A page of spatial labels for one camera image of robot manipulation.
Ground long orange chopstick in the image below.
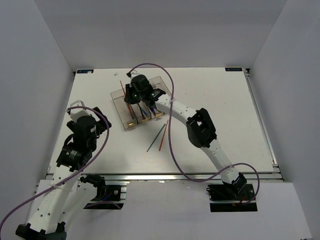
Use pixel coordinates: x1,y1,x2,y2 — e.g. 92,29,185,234
119,80,134,119

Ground black spoon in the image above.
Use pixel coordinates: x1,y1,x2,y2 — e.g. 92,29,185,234
137,103,145,120

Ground short orange chopstick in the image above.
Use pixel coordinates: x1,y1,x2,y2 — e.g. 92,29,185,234
158,120,169,152

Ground teal chopstick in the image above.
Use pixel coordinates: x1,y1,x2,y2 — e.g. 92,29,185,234
146,123,167,153

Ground fork with pink handle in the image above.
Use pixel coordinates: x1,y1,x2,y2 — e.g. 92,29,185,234
151,82,159,90

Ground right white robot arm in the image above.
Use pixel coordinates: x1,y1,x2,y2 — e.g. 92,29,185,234
124,72,247,200

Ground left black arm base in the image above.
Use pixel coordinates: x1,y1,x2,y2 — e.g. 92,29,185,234
79,174,127,210

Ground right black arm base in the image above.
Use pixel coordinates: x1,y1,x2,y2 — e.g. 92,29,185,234
206,184,258,213

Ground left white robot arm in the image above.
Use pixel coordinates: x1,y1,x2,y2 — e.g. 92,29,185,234
15,105,112,240

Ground left blue table label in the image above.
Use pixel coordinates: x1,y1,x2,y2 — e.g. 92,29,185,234
76,69,94,74

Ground blue table label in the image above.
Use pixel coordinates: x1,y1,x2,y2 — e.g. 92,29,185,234
76,69,94,74
224,67,243,72

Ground right blue table label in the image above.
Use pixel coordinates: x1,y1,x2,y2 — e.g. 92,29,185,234
224,67,243,72

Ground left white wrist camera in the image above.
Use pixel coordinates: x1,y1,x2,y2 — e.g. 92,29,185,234
66,100,92,123

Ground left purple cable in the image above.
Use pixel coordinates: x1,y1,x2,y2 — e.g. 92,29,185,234
0,106,111,240

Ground aluminium table rail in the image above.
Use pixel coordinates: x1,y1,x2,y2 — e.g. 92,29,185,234
46,171,285,183

